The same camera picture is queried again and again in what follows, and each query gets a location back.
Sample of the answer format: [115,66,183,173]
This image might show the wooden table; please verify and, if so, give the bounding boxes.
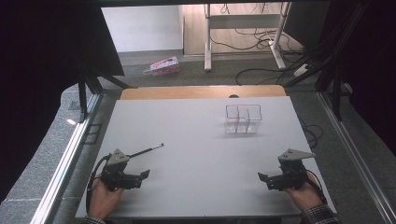
[120,85,288,101]

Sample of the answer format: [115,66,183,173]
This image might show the person's left plaid sleeve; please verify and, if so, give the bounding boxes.
[81,215,107,224]

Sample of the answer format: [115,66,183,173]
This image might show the black floor cable loop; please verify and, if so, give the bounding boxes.
[299,119,325,149]

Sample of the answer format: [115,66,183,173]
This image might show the clear acrylic organizer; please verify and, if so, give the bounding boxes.
[223,104,263,135]

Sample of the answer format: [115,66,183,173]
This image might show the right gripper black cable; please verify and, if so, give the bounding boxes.
[305,169,329,205]

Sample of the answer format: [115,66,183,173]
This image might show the person's left hand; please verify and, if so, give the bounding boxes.
[88,176,125,220]

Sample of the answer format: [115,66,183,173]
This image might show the black pen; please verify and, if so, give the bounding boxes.
[128,143,165,158]

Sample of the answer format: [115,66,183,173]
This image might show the white power strip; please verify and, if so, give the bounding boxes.
[293,63,313,77]

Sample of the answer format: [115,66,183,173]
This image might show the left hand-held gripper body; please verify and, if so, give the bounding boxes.
[100,148,143,191]

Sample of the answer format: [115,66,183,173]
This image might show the person's plaid sleeve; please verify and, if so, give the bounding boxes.
[81,215,107,224]
[299,203,341,224]

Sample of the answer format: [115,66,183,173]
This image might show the black metal stand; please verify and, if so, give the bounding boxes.
[77,69,135,124]

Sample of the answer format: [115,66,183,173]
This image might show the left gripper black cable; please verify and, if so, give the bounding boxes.
[85,153,112,216]

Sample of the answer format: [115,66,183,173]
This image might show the white metal desk frame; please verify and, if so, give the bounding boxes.
[203,2,292,73]

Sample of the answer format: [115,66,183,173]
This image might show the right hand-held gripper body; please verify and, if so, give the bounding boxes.
[266,148,316,191]

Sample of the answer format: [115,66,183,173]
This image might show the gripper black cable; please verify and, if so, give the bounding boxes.
[85,153,112,216]
[305,169,329,205]

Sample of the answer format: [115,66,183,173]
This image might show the aluminium floor rail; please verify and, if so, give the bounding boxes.
[30,92,105,224]
[316,91,396,224]

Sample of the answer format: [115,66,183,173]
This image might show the person's right hand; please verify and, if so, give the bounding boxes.
[283,172,323,213]

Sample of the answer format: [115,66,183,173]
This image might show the pink cardboard box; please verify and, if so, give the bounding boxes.
[142,55,181,77]

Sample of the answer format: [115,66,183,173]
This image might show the black cables under desk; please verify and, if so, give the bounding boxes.
[208,2,307,87]

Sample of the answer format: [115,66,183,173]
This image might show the person's right plaid sleeve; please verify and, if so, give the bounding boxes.
[299,203,341,224]

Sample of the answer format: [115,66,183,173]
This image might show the dark curtain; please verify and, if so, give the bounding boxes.
[314,0,396,157]
[0,0,126,203]

